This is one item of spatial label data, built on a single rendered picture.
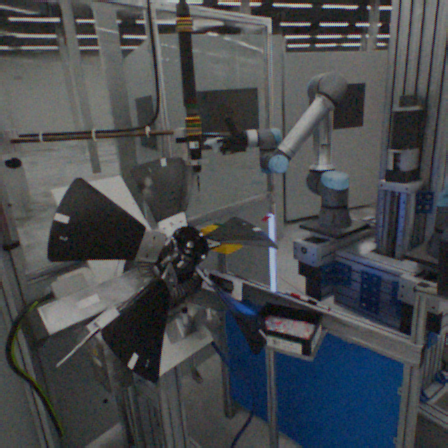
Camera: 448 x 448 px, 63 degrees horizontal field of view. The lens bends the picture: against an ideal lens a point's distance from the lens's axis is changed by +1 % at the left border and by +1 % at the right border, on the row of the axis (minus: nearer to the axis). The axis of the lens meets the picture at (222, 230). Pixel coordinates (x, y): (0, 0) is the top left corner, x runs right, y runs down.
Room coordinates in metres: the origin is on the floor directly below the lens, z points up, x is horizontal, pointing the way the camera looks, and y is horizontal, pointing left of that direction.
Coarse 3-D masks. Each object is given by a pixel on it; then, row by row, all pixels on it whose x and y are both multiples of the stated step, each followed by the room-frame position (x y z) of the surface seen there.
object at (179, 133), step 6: (174, 132) 1.07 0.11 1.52; (180, 132) 1.06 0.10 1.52; (180, 138) 1.06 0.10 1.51; (186, 138) 1.06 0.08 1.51; (186, 144) 1.06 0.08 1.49; (186, 150) 1.06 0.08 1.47; (186, 156) 1.06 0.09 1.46; (186, 162) 1.05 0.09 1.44; (192, 162) 1.04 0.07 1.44; (198, 162) 1.04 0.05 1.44; (204, 162) 1.04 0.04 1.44
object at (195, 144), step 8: (184, 0) 1.07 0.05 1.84; (176, 8) 1.06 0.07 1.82; (184, 8) 1.05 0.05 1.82; (176, 16) 1.08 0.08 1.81; (184, 16) 1.09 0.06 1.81; (192, 136) 1.05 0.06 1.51; (192, 144) 1.05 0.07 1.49; (200, 144) 1.06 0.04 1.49; (192, 152) 1.06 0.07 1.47; (200, 152) 1.06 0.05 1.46; (200, 168) 1.06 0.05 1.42
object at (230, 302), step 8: (216, 288) 0.93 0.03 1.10; (224, 296) 0.93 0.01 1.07; (232, 304) 0.92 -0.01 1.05; (240, 304) 1.00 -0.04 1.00; (232, 312) 0.88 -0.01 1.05; (240, 312) 0.92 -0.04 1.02; (248, 312) 0.99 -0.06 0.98; (240, 320) 0.88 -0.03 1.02; (248, 320) 0.92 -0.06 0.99; (264, 320) 1.01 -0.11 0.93; (240, 328) 0.85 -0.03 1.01; (248, 328) 0.88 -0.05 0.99; (256, 328) 0.92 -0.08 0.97; (264, 328) 0.96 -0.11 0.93; (248, 336) 0.85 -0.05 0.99; (256, 336) 0.88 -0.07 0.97; (256, 344) 0.85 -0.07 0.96; (264, 344) 0.87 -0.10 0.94; (256, 352) 0.82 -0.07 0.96
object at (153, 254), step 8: (152, 232) 0.97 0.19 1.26; (144, 240) 0.97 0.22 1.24; (152, 240) 0.97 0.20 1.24; (160, 240) 0.98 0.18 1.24; (144, 248) 0.97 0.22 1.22; (152, 248) 0.98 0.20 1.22; (160, 248) 0.98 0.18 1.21; (136, 256) 0.96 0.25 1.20; (144, 256) 0.97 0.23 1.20; (152, 256) 0.98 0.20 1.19
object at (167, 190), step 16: (160, 160) 1.24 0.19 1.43; (176, 160) 1.24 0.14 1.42; (144, 176) 1.20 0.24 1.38; (160, 176) 1.19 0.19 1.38; (176, 176) 1.18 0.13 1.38; (192, 176) 1.18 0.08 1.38; (144, 192) 1.16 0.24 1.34; (160, 192) 1.15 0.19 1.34; (176, 192) 1.13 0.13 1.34; (160, 208) 1.11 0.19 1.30; (176, 208) 1.09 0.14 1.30
